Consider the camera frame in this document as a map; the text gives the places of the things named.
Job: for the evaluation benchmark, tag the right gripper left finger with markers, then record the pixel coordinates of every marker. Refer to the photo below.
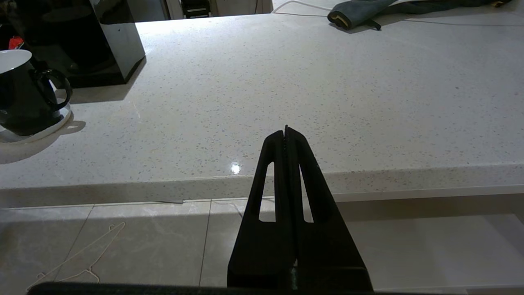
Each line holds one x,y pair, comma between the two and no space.
268,246

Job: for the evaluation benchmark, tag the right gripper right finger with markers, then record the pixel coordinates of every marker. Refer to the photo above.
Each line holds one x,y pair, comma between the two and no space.
327,250

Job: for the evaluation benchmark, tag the grey-blue cloth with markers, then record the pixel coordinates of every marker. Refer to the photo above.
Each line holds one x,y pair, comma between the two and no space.
360,10

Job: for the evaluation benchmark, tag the white saucer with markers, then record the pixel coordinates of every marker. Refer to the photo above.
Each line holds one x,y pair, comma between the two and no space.
49,129

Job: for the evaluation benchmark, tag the black tissue box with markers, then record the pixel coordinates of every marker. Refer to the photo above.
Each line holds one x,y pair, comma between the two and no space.
94,41

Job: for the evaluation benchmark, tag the black cup white inside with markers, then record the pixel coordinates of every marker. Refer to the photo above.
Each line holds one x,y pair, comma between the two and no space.
24,98

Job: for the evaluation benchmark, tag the red sachet packet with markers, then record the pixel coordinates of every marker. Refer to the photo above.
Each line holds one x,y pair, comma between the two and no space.
15,42

